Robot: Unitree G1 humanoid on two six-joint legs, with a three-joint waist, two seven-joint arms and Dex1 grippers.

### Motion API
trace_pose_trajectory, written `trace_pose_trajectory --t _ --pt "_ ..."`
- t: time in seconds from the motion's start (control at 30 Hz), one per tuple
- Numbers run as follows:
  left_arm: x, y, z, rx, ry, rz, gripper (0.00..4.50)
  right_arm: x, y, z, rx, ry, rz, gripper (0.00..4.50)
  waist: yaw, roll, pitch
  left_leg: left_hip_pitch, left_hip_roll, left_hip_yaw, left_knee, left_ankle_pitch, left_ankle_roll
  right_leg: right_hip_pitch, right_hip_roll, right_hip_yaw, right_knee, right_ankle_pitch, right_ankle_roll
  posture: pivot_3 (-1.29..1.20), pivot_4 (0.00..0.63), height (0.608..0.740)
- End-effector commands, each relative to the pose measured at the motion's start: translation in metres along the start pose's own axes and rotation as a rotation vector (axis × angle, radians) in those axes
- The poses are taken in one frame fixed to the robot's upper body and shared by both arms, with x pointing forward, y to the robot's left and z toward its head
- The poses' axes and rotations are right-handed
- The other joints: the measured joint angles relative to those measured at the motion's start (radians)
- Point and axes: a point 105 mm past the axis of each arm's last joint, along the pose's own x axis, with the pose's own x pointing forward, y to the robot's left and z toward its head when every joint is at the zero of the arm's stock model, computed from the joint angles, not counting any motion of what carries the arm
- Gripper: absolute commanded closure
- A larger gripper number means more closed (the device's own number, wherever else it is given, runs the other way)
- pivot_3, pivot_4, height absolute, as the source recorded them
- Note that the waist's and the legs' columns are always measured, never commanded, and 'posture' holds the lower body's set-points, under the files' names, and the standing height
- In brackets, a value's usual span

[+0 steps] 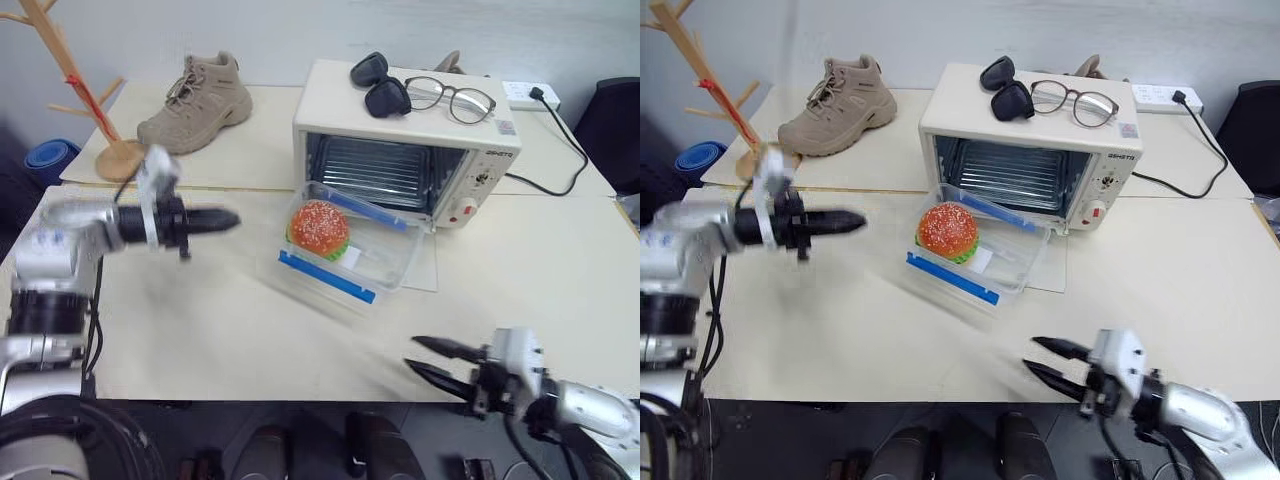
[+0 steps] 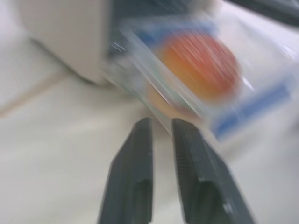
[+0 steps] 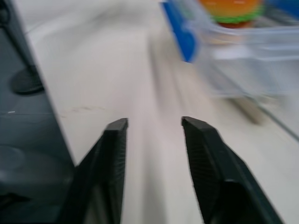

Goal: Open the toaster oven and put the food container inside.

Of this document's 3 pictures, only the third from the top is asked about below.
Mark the blue container lid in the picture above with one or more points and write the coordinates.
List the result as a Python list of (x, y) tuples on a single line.
[(181, 35)]

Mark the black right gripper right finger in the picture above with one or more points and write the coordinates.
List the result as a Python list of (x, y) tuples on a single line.
[(217, 172)]

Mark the black round stand base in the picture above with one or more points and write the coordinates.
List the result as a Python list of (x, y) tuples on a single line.
[(26, 81)]

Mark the clear plastic food container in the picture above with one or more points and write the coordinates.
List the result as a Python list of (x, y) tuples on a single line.
[(252, 58)]

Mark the toy hamburger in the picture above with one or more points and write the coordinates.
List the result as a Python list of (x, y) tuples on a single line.
[(234, 11)]

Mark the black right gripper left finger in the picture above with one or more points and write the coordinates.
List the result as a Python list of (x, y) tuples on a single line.
[(104, 172)]

